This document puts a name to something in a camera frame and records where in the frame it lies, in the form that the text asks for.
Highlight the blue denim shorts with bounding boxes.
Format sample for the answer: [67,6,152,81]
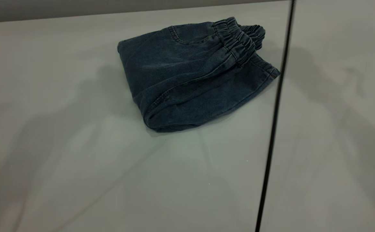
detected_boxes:
[117,17,281,133]

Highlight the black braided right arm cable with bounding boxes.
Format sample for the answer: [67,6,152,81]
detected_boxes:
[255,0,296,232]

